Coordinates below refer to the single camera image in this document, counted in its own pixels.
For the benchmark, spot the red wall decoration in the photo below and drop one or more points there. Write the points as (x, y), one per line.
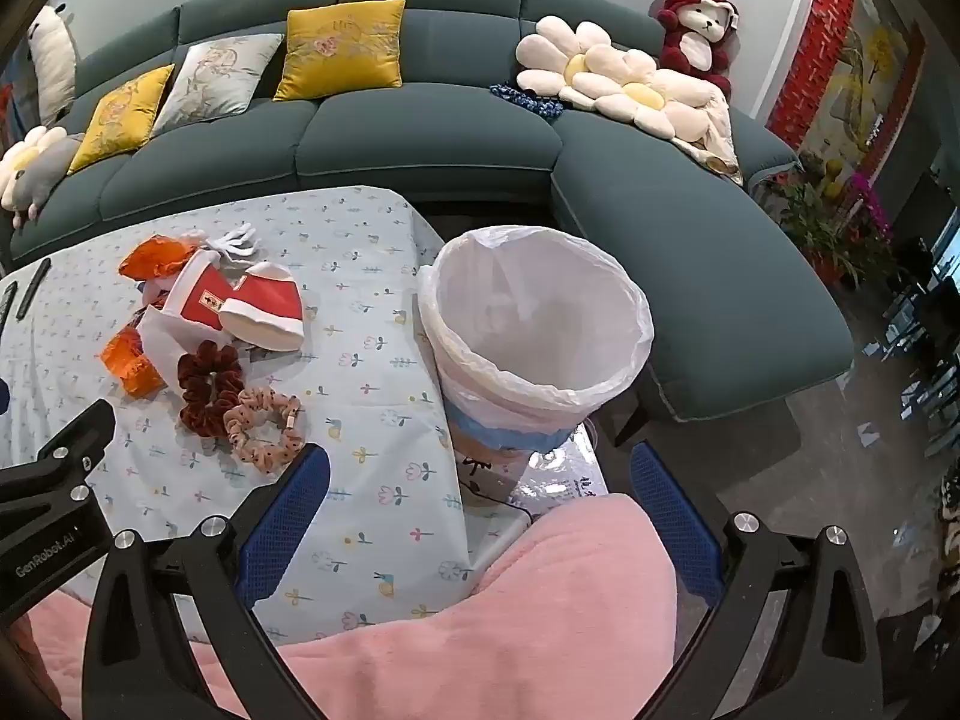
(814, 37)

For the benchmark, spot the yellow tree painting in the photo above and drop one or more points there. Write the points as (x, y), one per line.
(877, 52)

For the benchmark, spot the dark red scrunchie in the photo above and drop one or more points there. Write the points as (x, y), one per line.
(191, 390)

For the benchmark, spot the red monkey plush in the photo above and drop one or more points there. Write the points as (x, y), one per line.
(694, 22)

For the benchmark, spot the pink flowering plant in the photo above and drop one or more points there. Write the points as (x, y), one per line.
(870, 202)

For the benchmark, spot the orange plastic bag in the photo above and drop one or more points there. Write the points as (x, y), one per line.
(131, 364)
(154, 256)

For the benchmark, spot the green sectional sofa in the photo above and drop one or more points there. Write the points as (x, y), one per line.
(450, 135)

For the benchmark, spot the black remote control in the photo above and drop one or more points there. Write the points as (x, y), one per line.
(6, 304)
(34, 286)

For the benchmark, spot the trash bin with white liner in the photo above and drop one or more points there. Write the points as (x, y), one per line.
(469, 382)

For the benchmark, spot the pink fleece clothing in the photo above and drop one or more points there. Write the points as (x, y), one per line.
(525, 615)

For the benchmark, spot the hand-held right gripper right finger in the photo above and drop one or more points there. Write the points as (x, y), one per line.
(671, 517)

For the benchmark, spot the dark dining chairs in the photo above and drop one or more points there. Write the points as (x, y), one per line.
(926, 315)

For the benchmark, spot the small yellow embroidered cushion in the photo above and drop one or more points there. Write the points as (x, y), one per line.
(120, 116)

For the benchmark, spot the large yellow embroidered cushion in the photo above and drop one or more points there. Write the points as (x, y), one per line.
(341, 52)

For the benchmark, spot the potted green plant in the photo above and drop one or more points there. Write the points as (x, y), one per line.
(814, 229)

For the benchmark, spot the beige quilted blanket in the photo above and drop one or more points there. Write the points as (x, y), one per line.
(712, 142)

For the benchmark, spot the red paper cup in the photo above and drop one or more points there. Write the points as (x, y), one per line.
(266, 304)
(201, 292)

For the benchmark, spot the white plastic bag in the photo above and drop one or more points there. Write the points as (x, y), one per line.
(161, 345)

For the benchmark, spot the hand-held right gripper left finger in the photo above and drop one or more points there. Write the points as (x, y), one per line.
(289, 517)

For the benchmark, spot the pink dotted scrunchie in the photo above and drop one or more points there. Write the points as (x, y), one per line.
(255, 451)

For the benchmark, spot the white embroidered cushion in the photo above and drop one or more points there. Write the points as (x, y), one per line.
(214, 79)

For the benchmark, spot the blue patterned cloth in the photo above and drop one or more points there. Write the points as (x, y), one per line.
(525, 99)

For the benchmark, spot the grey plush toy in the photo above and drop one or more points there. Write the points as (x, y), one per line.
(52, 180)

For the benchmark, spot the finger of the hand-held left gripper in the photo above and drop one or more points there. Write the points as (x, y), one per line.
(67, 450)

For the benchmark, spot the white panda plush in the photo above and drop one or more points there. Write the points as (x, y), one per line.
(52, 60)

